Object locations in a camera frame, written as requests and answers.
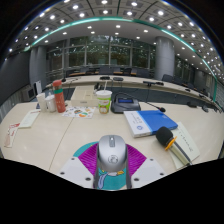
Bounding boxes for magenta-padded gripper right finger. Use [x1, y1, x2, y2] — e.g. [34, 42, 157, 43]
[124, 143, 167, 190]

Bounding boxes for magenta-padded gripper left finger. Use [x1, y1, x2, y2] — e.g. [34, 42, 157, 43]
[59, 143, 101, 190]

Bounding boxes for silver grey computer mouse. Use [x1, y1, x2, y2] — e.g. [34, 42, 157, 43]
[96, 134, 128, 174]

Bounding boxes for round teal cartoon mouse pad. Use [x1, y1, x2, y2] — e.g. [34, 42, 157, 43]
[72, 140, 129, 192]

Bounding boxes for beige booklet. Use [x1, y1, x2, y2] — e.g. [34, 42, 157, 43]
[168, 121, 201, 170]

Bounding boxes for blue and white book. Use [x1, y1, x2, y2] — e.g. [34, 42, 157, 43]
[123, 109, 179, 139]

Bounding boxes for colourful sticker sheet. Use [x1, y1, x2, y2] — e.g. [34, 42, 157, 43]
[61, 106, 96, 119]

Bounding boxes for black gooseneck conference microphone unit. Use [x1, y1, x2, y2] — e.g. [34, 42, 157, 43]
[110, 93, 167, 115]

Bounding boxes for white cup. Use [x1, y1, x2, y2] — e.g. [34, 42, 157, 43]
[35, 92, 48, 113]
[45, 94, 57, 113]

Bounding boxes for red and white leaflet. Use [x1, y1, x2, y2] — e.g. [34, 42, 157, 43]
[3, 122, 21, 149]

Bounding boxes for paper cup with green print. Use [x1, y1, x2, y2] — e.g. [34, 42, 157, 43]
[95, 80, 113, 115]

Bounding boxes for orange-red drink bottle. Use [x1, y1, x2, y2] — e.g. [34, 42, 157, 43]
[52, 79, 67, 114]

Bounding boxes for beige cardboard box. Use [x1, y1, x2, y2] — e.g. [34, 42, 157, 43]
[70, 85, 100, 108]

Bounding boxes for long curved conference desk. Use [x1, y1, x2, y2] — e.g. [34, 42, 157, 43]
[44, 73, 223, 113]

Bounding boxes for group of dark office chairs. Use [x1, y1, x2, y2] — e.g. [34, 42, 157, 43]
[64, 65, 214, 91]

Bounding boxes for group of ceiling lights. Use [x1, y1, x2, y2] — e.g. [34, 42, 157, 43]
[8, 0, 224, 78]

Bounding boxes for handheld microphone with orange ring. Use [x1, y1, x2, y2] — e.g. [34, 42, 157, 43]
[155, 126, 194, 167]

